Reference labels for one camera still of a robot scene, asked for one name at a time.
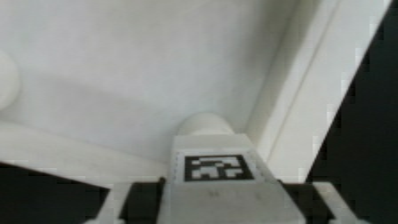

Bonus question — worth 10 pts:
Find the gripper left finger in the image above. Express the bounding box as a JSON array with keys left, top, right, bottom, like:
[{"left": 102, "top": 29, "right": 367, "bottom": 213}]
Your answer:
[{"left": 86, "top": 181, "right": 164, "bottom": 224}]

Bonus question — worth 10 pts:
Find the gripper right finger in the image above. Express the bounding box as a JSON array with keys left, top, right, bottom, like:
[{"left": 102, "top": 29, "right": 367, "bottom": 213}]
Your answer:
[{"left": 282, "top": 182, "right": 367, "bottom": 224}]

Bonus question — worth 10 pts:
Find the white square table top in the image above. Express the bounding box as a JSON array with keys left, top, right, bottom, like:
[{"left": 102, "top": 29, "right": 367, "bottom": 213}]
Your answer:
[{"left": 0, "top": 0, "right": 388, "bottom": 224}]

